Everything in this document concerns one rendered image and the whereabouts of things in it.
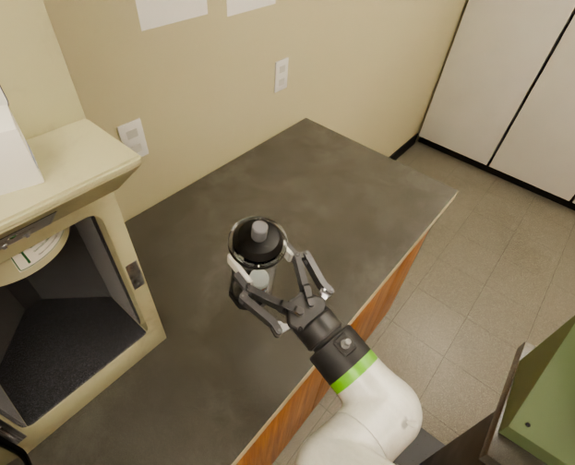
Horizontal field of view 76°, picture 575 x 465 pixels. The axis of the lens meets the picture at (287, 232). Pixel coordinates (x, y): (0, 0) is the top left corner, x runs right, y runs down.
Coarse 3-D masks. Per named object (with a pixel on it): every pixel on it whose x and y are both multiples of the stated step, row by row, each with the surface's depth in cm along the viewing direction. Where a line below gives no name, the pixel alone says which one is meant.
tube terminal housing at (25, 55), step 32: (0, 0) 34; (32, 0) 35; (0, 32) 35; (32, 32) 37; (0, 64) 36; (32, 64) 38; (64, 64) 40; (32, 96) 39; (64, 96) 42; (32, 128) 41; (64, 224) 50; (0, 256) 46; (128, 256) 63; (128, 288) 71; (160, 320) 80; (128, 352) 78; (96, 384) 74; (0, 416) 59; (64, 416) 72; (32, 448) 69
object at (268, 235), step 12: (240, 228) 66; (252, 228) 63; (264, 228) 63; (276, 228) 67; (240, 240) 64; (252, 240) 65; (264, 240) 65; (276, 240) 65; (240, 252) 64; (252, 252) 63; (264, 252) 64; (276, 252) 65
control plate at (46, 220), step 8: (48, 216) 38; (32, 224) 38; (40, 224) 40; (48, 224) 44; (16, 232) 37; (24, 232) 40; (32, 232) 44; (0, 240) 36; (8, 240) 38; (16, 240) 42; (0, 248) 41
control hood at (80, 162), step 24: (48, 144) 41; (72, 144) 41; (96, 144) 41; (120, 144) 41; (48, 168) 38; (72, 168) 38; (96, 168) 38; (120, 168) 39; (24, 192) 35; (48, 192) 35; (72, 192) 36; (96, 192) 42; (0, 216) 33; (24, 216) 34
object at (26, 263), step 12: (48, 240) 53; (60, 240) 55; (24, 252) 50; (36, 252) 52; (48, 252) 53; (0, 264) 49; (12, 264) 50; (24, 264) 51; (36, 264) 52; (0, 276) 49; (12, 276) 50; (24, 276) 51
